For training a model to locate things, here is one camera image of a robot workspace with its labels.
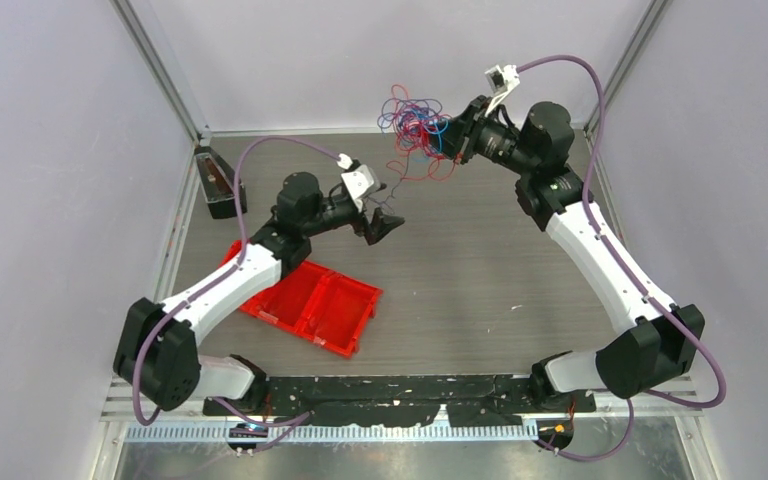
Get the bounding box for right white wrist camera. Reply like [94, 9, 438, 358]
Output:
[484, 64, 520, 117]

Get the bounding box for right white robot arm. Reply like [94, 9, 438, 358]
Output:
[430, 96, 705, 411]

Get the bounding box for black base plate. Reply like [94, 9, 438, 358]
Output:
[228, 374, 596, 428]

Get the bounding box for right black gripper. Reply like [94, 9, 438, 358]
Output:
[418, 95, 536, 177]

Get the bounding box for black wedge stand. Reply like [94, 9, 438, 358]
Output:
[193, 146, 237, 220]

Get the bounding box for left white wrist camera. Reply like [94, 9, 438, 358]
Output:
[336, 153, 382, 212]

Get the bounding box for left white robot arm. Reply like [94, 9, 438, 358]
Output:
[113, 166, 405, 425]

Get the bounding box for slotted cable duct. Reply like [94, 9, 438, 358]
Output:
[124, 420, 538, 444]

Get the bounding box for red blue cables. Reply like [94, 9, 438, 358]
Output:
[376, 84, 458, 183]

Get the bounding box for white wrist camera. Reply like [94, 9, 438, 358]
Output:
[484, 64, 520, 117]
[336, 153, 382, 212]

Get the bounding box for dark purple thin cable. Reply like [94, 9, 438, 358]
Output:
[367, 158, 425, 215]

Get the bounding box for red three-compartment bin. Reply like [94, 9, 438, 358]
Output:
[239, 260, 384, 358]

